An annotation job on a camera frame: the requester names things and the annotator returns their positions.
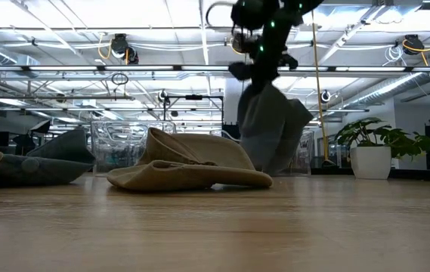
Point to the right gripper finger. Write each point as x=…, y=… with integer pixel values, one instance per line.
x=282, y=63
x=245, y=72

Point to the grey brimmed hat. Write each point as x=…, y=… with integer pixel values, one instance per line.
x=260, y=124
x=299, y=124
x=48, y=170

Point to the green leafy plant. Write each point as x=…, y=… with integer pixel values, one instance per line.
x=384, y=136

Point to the white plant pot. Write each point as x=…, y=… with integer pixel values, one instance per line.
x=371, y=162

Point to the grey horizontal ceiling pipe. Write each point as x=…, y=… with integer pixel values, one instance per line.
x=67, y=97

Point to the black metal station frame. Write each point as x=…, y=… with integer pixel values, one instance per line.
x=193, y=97

